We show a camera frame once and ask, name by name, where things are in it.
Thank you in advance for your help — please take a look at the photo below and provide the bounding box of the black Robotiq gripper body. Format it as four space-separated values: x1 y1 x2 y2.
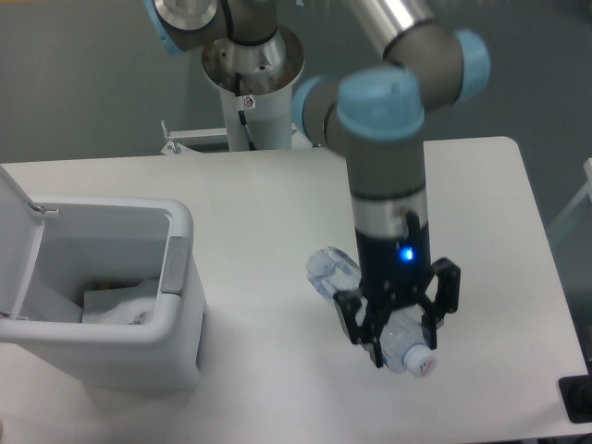
355 228 434 324

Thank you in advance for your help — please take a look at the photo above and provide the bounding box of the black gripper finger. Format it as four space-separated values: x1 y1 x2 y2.
333 290 392 368
418 257 461 350

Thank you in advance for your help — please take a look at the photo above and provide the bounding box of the crushed clear plastic bottle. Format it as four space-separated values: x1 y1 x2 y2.
306 246 437 378

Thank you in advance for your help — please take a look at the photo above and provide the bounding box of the white plastic packaging bag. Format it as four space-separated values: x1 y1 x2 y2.
88 279 158 325

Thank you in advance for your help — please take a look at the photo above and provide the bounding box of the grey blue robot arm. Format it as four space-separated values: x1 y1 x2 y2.
145 1 490 370

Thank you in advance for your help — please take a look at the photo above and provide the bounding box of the white trash can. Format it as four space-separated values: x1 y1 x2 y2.
1 195 204 389

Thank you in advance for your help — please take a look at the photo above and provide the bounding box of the white trash can lid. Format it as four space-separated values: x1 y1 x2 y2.
1 167 44 317

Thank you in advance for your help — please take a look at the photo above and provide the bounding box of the black device at table edge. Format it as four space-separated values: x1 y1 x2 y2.
559 375 591 424

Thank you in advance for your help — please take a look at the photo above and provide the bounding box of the white frame at right edge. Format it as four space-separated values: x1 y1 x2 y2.
548 158 591 248

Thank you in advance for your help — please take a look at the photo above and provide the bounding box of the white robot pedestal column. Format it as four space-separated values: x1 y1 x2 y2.
202 25 304 131

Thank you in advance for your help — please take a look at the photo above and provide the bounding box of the black cable on pedestal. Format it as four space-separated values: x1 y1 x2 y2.
234 72 258 152

